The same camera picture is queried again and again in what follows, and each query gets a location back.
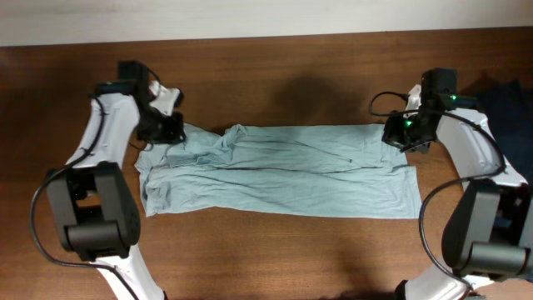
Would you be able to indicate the light teal t-shirt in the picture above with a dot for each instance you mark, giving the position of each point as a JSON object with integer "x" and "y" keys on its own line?
{"x": 319, "y": 171}

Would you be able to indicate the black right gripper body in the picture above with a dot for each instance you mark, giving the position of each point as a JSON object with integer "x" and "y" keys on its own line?
{"x": 405, "y": 132}

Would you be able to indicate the dark blue folded garment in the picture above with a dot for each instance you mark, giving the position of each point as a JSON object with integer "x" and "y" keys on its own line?
{"x": 508, "y": 107}

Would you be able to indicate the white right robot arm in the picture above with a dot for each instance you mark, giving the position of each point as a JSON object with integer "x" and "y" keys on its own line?
{"x": 488, "y": 238}

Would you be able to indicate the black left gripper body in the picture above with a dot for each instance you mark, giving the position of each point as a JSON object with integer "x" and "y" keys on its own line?
{"x": 165, "y": 132}

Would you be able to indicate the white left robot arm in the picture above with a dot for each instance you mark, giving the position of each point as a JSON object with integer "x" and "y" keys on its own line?
{"x": 93, "y": 206}

